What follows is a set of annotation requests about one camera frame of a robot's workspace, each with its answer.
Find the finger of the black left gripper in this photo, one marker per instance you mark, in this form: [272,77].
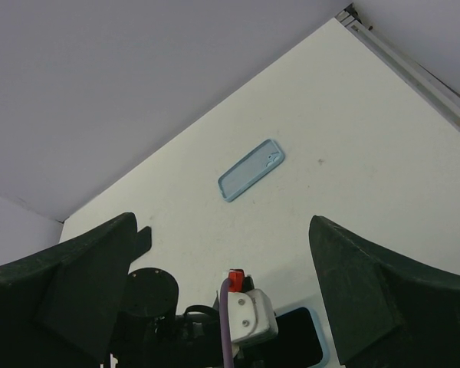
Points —
[143,242]

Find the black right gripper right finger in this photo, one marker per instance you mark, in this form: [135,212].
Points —
[384,309]

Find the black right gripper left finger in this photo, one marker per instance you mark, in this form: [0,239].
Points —
[58,307]

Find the light blue phone case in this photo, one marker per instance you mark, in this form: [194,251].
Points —
[251,168]
[321,338]

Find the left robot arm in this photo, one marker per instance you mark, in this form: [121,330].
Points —
[149,332]

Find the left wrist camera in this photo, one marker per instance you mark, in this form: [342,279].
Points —
[251,317]

